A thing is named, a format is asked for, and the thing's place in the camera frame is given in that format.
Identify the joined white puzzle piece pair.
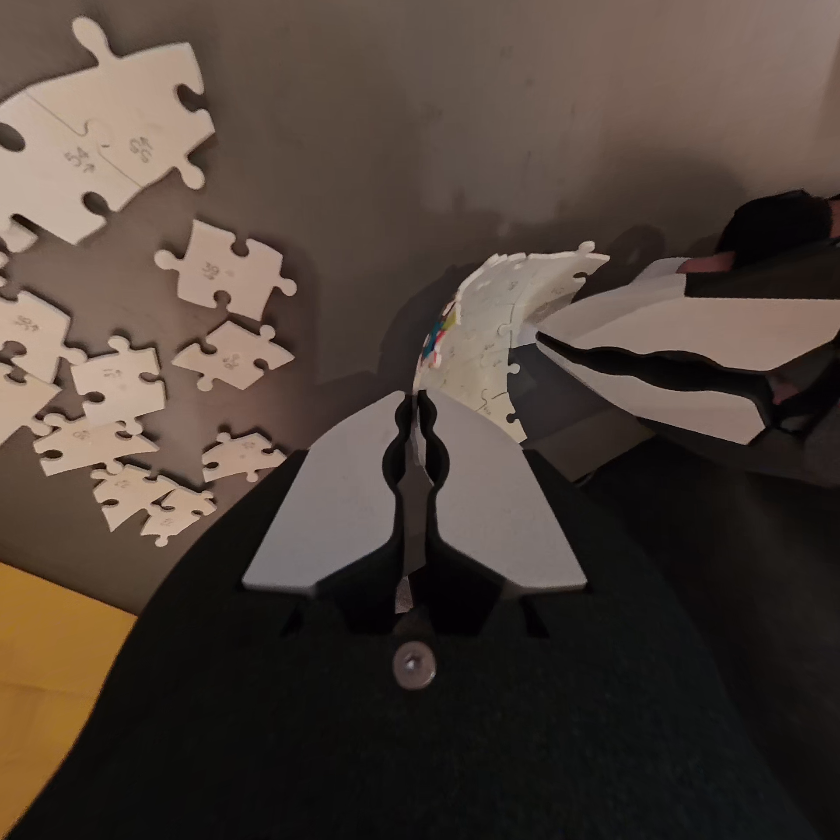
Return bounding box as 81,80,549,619
0,16,218,256

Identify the curved assembled puzzle section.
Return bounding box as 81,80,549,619
412,241,612,455

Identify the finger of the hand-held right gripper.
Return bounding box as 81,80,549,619
535,333,781,447
535,272,840,375

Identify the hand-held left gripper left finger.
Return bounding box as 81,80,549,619
243,390,421,634

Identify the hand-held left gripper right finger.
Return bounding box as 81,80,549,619
417,389,588,634

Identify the person's right forearm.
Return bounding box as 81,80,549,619
748,394,840,490

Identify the yellow plastic bin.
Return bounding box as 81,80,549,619
0,561,140,831

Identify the pile of white puzzle pieces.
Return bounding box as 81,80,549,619
0,220,298,549

